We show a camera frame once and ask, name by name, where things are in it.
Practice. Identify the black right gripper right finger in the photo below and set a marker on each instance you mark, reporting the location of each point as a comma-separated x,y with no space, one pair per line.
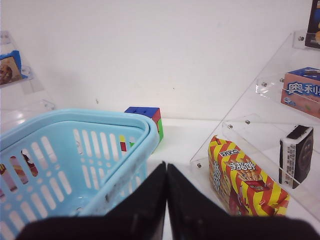
194,217

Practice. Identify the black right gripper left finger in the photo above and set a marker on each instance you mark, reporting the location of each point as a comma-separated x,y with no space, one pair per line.
139,217

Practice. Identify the light blue plastic basket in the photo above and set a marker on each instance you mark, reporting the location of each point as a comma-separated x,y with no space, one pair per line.
88,162

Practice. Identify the black white tissue pack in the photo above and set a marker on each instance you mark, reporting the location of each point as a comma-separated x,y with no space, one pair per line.
296,149

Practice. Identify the red yellow striped snack bag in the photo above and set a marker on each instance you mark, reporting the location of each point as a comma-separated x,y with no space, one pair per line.
243,188

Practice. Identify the multicolour puzzle cube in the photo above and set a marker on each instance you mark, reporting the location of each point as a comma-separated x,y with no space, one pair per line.
153,113

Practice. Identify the clear acrylic right shelf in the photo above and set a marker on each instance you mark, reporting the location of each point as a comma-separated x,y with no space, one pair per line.
258,121

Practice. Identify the clear acrylic shelf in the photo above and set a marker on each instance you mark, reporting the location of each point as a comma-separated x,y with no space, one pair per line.
258,121
23,99

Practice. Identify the pink fruit snack bag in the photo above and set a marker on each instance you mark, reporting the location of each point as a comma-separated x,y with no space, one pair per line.
15,168

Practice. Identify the clear acrylic left shelf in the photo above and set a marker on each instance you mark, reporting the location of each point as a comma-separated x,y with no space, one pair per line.
23,99

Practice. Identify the blue orange Oreo box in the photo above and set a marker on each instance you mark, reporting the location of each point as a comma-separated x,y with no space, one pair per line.
301,90

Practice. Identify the blue cookie bag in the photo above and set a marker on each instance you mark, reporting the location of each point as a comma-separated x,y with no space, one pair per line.
11,68

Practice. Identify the black biscuit box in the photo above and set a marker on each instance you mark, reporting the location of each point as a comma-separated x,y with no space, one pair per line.
312,38

